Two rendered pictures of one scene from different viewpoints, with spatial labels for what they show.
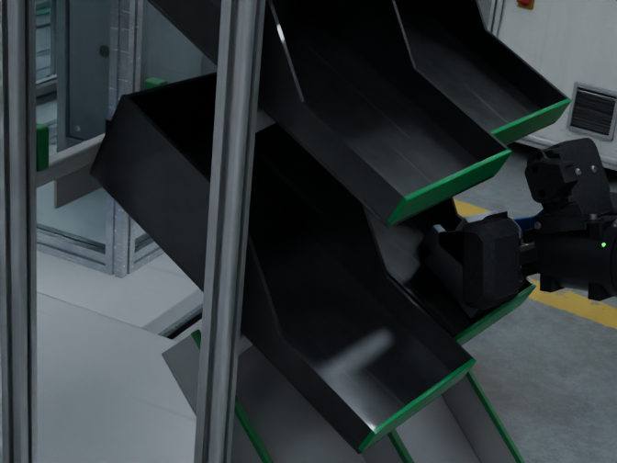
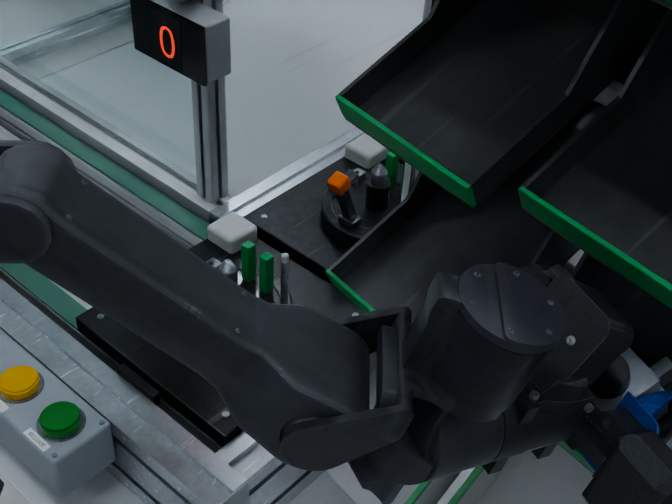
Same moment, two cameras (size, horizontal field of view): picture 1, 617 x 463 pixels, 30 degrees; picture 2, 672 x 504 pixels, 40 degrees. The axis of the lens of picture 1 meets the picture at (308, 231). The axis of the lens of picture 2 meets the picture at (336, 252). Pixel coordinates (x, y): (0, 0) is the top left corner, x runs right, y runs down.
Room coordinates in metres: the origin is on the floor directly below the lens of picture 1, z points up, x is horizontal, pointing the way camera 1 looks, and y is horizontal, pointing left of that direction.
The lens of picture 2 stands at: (0.77, -0.60, 1.70)
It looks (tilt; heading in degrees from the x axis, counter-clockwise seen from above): 40 degrees down; 104
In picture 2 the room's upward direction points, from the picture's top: 4 degrees clockwise
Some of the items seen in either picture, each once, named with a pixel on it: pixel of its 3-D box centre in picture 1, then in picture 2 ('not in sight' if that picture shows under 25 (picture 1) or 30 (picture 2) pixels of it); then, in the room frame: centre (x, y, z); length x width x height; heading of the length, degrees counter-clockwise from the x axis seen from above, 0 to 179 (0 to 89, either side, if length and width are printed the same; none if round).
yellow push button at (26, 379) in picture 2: not in sight; (19, 385); (0.30, -0.06, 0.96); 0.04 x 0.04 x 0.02
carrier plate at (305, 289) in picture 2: not in sight; (229, 322); (0.47, 0.10, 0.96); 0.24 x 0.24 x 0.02; 65
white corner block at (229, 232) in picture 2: not in sight; (232, 237); (0.42, 0.23, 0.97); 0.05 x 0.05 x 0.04; 65
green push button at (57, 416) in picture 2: not in sight; (61, 422); (0.37, -0.09, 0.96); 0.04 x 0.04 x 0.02
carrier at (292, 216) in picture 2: not in sight; (378, 190); (0.58, 0.33, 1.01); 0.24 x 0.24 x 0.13; 65
